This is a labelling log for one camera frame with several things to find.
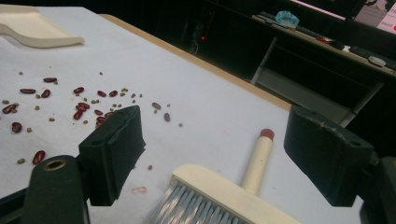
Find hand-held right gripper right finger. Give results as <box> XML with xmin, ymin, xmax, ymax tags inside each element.
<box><xmin>283</xmin><ymin>105</ymin><xmax>380</xmax><ymax>208</ymax></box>

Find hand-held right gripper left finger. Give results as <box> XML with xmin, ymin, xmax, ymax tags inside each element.
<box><xmin>78</xmin><ymin>105</ymin><xmax>147</xmax><ymax>207</ymax></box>

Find red and green beans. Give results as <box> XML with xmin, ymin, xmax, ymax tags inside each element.
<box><xmin>0</xmin><ymin>70</ymin><xmax>185</xmax><ymax>172</ymax></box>

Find cream brush with grey bristles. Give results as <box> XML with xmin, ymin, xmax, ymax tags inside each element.
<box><xmin>144</xmin><ymin>128</ymin><xmax>302</xmax><ymax>224</ymax></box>

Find cream plastic dustpan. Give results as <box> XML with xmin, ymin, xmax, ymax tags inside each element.
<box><xmin>0</xmin><ymin>4</ymin><xmax>86</xmax><ymax>49</ymax></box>

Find small white device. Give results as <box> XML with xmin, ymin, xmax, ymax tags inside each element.
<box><xmin>367</xmin><ymin>55</ymin><xmax>387</xmax><ymax>67</ymax></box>

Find short black keyboard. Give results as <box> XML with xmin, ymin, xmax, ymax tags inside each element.
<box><xmin>348</xmin><ymin>46</ymin><xmax>396</xmax><ymax>71</ymax></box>

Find black computer mouse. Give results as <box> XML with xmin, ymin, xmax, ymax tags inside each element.
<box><xmin>328</xmin><ymin>40</ymin><xmax>346</xmax><ymax>50</ymax></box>

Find long black keyboard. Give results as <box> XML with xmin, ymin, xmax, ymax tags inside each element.
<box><xmin>258</xmin><ymin>11</ymin><xmax>326</xmax><ymax>39</ymax></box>

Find light blue plastic item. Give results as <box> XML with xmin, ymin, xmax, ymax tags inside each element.
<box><xmin>275</xmin><ymin>9</ymin><xmax>301</xmax><ymax>29</ymax></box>

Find computer monitor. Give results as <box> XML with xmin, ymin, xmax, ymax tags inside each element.
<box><xmin>290</xmin><ymin>0</ymin><xmax>396</xmax><ymax>35</ymax></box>

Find white table frame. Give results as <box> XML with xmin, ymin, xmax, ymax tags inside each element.
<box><xmin>250</xmin><ymin>12</ymin><xmax>396</xmax><ymax>127</ymax></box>

